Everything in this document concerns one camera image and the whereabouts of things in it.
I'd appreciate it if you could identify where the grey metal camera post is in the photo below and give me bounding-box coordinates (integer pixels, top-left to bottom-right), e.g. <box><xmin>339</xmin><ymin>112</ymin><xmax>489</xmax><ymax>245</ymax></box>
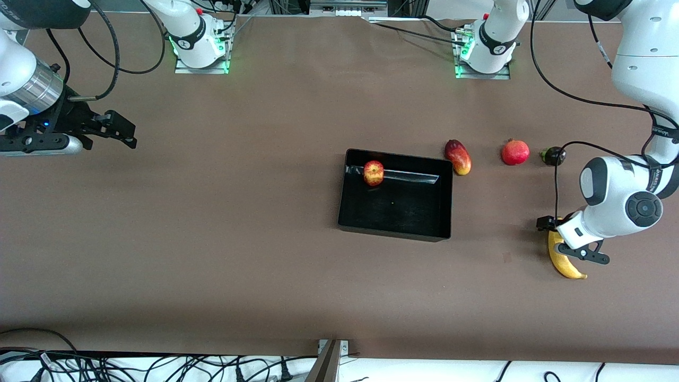
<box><xmin>304</xmin><ymin>340</ymin><xmax>343</xmax><ymax>382</ymax></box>

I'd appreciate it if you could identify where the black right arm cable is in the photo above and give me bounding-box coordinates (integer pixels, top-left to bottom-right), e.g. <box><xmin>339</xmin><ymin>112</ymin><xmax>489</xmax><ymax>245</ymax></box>
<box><xmin>45</xmin><ymin>0</ymin><xmax>167</xmax><ymax>101</ymax></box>

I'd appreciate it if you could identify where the yellow banana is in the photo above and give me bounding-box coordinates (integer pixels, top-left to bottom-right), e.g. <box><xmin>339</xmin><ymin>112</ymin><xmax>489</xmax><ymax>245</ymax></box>
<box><xmin>547</xmin><ymin>218</ymin><xmax>588</xmax><ymax>280</ymax></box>

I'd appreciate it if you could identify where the metal post bracket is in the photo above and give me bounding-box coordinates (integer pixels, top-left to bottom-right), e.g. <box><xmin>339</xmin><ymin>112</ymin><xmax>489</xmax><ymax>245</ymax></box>
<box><xmin>317</xmin><ymin>340</ymin><xmax>351</xmax><ymax>357</ymax></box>

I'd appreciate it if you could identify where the dark purple mangosteen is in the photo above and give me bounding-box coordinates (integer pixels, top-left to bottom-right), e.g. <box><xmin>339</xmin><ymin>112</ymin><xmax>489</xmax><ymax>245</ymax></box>
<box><xmin>539</xmin><ymin>146</ymin><xmax>567</xmax><ymax>167</ymax></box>

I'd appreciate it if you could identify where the black looped cable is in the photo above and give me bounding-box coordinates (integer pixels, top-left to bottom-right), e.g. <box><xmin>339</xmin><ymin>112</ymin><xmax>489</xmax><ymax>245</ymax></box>
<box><xmin>0</xmin><ymin>327</ymin><xmax>80</xmax><ymax>355</ymax></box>

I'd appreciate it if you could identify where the red yellow mango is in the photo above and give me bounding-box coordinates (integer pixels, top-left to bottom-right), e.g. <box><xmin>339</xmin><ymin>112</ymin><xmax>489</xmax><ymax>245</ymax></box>
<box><xmin>444</xmin><ymin>139</ymin><xmax>473</xmax><ymax>176</ymax></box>

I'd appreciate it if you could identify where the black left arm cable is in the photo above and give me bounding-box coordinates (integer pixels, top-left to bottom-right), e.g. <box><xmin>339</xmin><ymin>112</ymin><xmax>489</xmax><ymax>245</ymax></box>
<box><xmin>529</xmin><ymin>0</ymin><xmax>679</xmax><ymax>221</ymax></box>

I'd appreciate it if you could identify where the black plastic box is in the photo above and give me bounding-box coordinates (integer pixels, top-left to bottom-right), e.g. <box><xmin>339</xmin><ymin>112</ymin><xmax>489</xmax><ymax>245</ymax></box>
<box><xmin>337</xmin><ymin>148</ymin><xmax>454</xmax><ymax>243</ymax></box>

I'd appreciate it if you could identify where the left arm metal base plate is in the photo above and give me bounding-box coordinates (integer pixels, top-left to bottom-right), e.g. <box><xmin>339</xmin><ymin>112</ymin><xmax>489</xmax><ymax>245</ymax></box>
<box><xmin>452</xmin><ymin>24</ymin><xmax>511</xmax><ymax>80</ymax></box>

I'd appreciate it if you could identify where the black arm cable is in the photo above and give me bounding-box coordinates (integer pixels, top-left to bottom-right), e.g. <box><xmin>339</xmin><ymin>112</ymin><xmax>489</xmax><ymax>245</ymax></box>
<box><xmin>45</xmin><ymin>0</ymin><xmax>167</xmax><ymax>101</ymax></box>
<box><xmin>529</xmin><ymin>0</ymin><xmax>679</xmax><ymax>221</ymax></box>

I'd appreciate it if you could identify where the grey power strip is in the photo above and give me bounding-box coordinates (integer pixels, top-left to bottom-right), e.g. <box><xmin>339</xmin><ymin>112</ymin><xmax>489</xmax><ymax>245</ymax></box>
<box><xmin>309</xmin><ymin>0</ymin><xmax>389</xmax><ymax>18</ymax></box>

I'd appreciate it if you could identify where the black cable on table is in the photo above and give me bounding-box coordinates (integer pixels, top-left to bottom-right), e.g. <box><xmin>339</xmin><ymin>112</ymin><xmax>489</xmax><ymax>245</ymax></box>
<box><xmin>365</xmin><ymin>15</ymin><xmax>468</xmax><ymax>46</ymax></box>

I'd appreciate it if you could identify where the red yellow apple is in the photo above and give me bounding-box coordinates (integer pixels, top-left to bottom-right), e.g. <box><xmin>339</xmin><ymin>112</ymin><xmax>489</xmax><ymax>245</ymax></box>
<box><xmin>363</xmin><ymin>160</ymin><xmax>385</xmax><ymax>187</ymax></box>

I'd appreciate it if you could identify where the red pomegranate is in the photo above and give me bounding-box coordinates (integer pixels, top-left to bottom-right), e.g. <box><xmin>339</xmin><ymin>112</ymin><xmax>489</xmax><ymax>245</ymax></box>
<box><xmin>501</xmin><ymin>138</ymin><xmax>530</xmax><ymax>166</ymax></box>

